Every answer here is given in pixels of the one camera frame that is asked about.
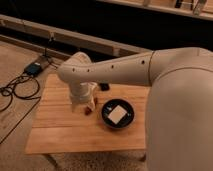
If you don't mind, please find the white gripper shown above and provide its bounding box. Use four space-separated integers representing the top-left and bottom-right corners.
69 82 97 111

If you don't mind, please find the black eraser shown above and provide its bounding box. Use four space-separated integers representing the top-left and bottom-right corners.
99 83 110 91

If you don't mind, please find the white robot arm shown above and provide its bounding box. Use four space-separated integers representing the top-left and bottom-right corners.
58 47 213 171

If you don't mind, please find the brown chocolate bar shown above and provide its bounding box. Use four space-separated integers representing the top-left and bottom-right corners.
84 107 92 116

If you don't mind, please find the white square card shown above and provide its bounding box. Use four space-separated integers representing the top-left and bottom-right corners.
108 106 127 124

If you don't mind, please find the wooden table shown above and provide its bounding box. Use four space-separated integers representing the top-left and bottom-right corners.
25 74 149 154

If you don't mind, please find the long wooden beam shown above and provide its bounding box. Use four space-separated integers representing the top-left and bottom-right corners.
0 14 149 57

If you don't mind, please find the black power adapter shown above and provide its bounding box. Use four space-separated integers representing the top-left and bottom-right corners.
24 63 42 77

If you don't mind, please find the black floor cables left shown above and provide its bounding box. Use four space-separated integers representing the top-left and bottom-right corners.
0 54 67 145

